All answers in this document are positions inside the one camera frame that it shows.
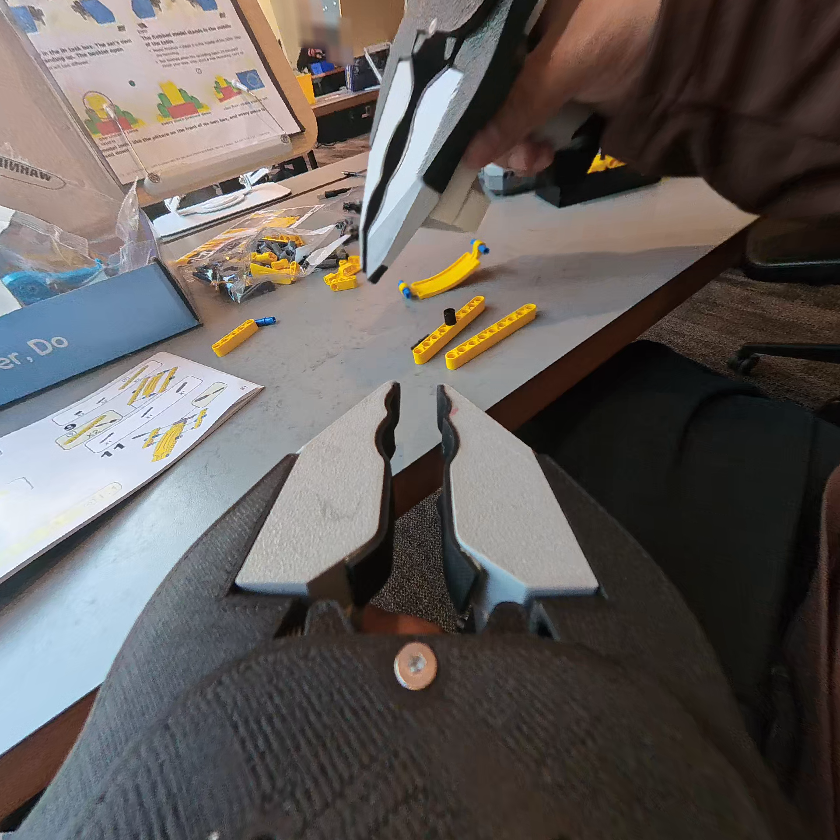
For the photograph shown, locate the black holed robot base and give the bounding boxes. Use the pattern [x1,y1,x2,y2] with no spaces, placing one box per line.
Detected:
[535,151,660,209]

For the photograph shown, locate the clear bag yellow connectors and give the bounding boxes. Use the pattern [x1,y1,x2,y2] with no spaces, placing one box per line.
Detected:
[174,223,355,306]

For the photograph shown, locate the long yellow holed beam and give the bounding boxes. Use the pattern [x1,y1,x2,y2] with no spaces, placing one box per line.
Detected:
[411,295,487,366]
[445,303,538,370]

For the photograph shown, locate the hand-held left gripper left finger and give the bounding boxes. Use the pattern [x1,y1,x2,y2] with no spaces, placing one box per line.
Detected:
[234,381,401,608]

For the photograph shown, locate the tan sign board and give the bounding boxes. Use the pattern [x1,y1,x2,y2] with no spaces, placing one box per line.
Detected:
[236,0,319,158]

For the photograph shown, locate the black office chair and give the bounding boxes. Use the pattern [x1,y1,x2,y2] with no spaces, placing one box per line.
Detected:
[727,213,840,376]

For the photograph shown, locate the short thick yellow beam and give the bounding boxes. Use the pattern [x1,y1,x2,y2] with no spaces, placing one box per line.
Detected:
[211,319,260,358]

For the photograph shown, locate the blue robot part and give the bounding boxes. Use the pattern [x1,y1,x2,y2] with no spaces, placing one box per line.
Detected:
[0,259,106,306]

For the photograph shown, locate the grey desk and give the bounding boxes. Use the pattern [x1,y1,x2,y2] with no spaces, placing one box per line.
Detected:
[0,151,759,808]

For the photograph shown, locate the white instruction booklet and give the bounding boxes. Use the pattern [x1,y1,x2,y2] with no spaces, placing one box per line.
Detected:
[0,351,265,585]

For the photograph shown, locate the flat grey stand base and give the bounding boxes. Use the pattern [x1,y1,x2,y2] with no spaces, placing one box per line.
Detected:
[151,182,293,240]

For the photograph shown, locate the person's right hand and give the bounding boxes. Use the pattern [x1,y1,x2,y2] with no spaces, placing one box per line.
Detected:
[469,0,664,176]

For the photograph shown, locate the grey robot hub block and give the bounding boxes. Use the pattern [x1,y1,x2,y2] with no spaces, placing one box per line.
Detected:
[482,164,546,198]

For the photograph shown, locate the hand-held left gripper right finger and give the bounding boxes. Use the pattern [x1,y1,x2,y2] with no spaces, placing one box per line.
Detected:
[436,384,601,613]

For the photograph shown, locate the yellow curved panel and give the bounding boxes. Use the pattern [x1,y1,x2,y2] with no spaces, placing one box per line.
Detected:
[397,239,490,301]

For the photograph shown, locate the person's torso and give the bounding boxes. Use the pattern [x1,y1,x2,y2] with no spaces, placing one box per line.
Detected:
[781,459,840,840]

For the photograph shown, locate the blue cardboard kit box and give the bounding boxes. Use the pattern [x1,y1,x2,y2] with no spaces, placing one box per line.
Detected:
[0,259,202,408]

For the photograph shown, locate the clear printed plastic bag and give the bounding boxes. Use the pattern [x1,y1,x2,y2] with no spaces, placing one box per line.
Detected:
[0,154,158,309]

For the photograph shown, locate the person's right forearm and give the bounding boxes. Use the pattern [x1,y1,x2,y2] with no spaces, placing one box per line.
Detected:
[591,0,840,217]

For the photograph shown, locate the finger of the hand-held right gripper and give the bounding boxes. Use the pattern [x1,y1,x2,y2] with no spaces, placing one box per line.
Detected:
[358,56,429,265]
[362,67,469,284]

